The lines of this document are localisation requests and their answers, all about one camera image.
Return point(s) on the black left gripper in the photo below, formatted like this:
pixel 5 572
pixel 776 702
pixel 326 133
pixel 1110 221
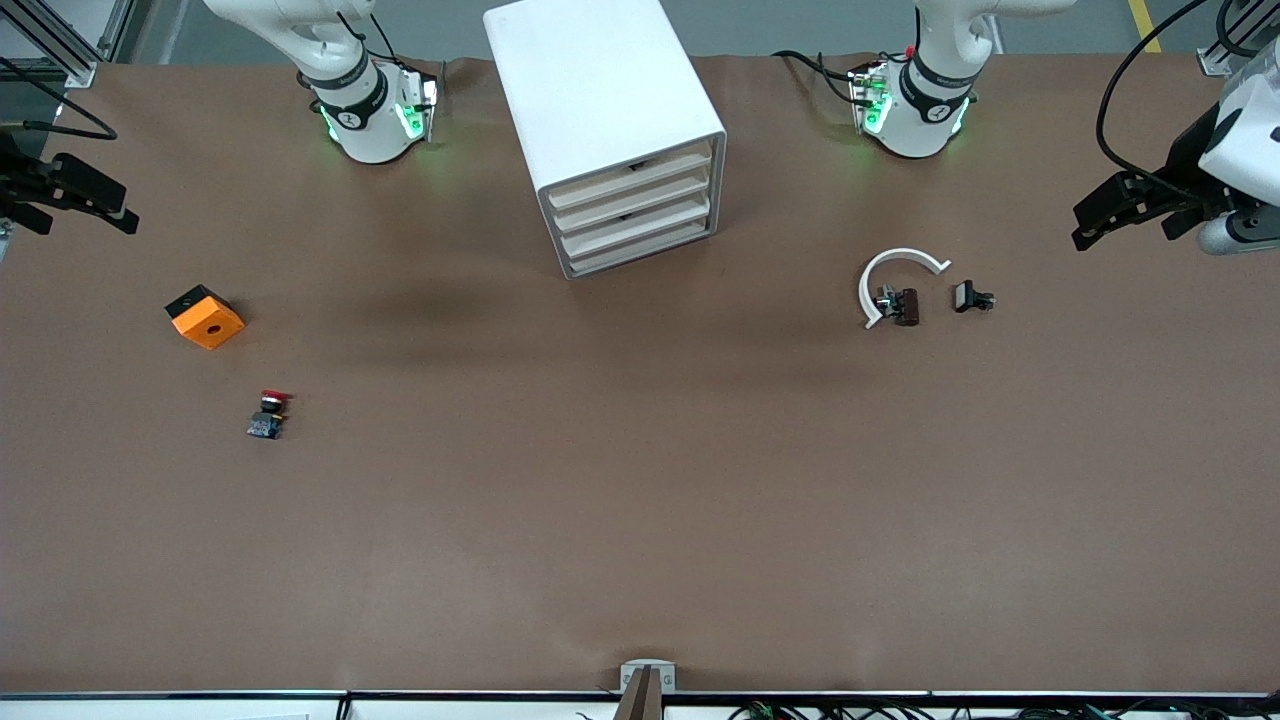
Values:
pixel 1186 160

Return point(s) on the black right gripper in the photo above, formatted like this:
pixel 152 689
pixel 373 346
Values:
pixel 20 186

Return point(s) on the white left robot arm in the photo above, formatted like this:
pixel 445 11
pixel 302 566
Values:
pixel 925 130

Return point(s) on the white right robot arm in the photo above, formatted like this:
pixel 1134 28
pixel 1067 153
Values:
pixel 370 130

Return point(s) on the orange and black button box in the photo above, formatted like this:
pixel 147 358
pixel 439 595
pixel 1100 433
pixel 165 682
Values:
pixel 208 325

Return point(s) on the red push button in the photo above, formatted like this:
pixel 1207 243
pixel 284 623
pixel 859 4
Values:
pixel 266 420

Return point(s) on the small black contact block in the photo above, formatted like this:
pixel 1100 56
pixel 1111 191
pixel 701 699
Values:
pixel 966 296

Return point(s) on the aluminium frame profile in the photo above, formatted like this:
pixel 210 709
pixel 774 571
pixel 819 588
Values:
pixel 60 45
pixel 1235 45

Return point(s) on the white table frame rail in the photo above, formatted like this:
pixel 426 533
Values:
pixel 150 710

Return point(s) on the grey metal table bracket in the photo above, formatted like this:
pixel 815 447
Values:
pixel 628 672

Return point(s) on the brown wedge camera post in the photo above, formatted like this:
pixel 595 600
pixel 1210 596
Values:
pixel 642 700

